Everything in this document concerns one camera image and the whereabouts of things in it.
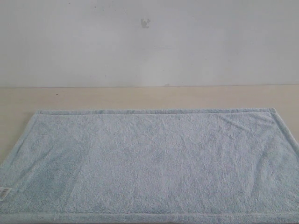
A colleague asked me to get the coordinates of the light blue fleece towel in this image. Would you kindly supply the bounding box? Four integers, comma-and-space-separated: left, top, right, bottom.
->
0, 108, 299, 224

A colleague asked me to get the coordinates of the white printed paper label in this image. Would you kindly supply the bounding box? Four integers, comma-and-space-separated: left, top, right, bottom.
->
0, 187, 11, 201

